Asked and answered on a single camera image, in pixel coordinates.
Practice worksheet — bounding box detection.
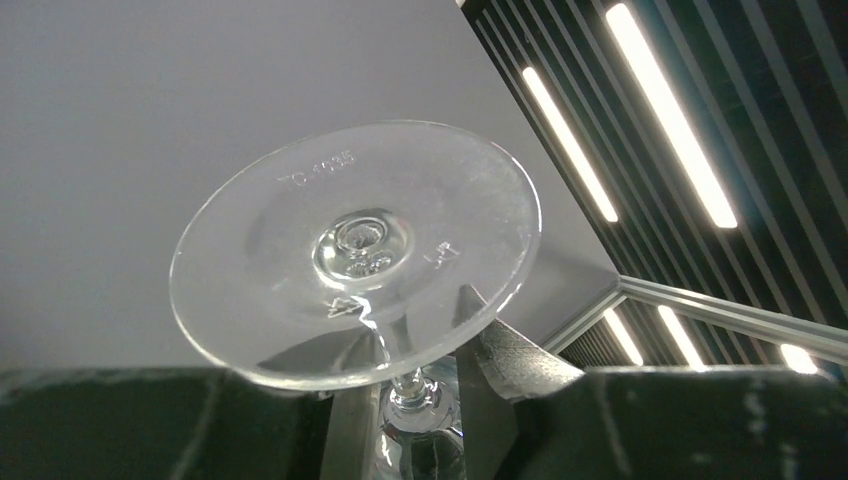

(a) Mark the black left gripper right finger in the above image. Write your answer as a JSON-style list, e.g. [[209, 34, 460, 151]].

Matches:
[[456, 321, 847, 479]]

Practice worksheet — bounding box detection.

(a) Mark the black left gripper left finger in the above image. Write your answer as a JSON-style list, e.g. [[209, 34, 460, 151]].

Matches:
[[1, 368, 376, 479]]

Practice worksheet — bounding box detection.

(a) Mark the clear wine glass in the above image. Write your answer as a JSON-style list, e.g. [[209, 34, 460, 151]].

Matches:
[[169, 120, 542, 479]]

